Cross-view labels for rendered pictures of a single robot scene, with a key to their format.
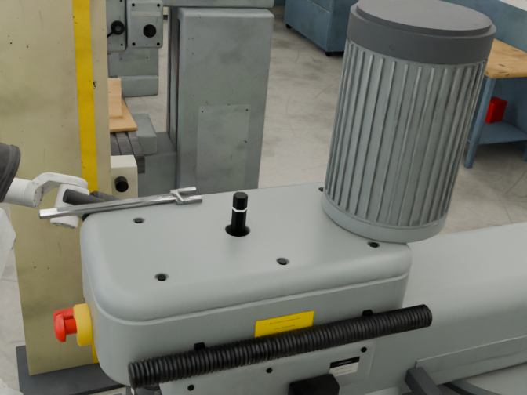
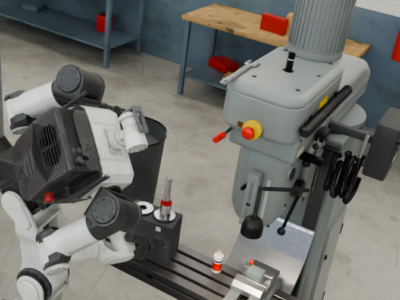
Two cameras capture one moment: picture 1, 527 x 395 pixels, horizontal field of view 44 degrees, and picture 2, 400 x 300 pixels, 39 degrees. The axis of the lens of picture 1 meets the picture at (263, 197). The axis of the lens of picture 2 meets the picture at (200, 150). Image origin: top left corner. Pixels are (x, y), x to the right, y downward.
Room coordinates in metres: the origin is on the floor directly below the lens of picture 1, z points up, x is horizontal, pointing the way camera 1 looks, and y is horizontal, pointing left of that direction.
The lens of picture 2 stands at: (-0.36, 1.37, 2.52)
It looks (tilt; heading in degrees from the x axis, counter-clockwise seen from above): 29 degrees down; 319
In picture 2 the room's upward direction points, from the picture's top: 8 degrees clockwise
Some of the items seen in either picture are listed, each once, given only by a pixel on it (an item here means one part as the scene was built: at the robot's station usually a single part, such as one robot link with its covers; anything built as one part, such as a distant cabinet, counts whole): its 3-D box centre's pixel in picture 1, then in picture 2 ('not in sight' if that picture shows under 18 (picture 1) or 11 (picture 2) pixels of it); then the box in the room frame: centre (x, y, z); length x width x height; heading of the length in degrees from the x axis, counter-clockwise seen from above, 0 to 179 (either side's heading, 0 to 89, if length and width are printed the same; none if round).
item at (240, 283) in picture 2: not in sight; (248, 287); (0.75, 0.07, 1.02); 0.12 x 0.06 x 0.04; 25
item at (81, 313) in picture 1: (82, 324); (252, 130); (0.72, 0.24, 1.76); 0.06 x 0.02 x 0.06; 24
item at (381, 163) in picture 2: not in sight; (387, 143); (0.63, -0.38, 1.62); 0.20 x 0.09 x 0.21; 114
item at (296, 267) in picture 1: (243, 271); (285, 91); (0.82, 0.02, 1.81); 0.47 x 0.26 x 0.16; 114
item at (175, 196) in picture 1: (122, 204); (239, 71); (0.85, 0.21, 1.89); 0.24 x 0.04 x 0.01; 116
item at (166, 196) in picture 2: not in sight; (167, 190); (1.18, 0.19, 1.25); 0.03 x 0.03 x 0.11
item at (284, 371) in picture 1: (253, 332); (280, 123); (0.83, -0.01, 1.68); 0.34 x 0.24 x 0.10; 114
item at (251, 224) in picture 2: not in sight; (252, 224); (0.66, 0.22, 1.44); 0.07 x 0.07 x 0.06
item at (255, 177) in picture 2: not in sight; (250, 198); (0.77, 0.13, 1.45); 0.04 x 0.04 x 0.21; 24
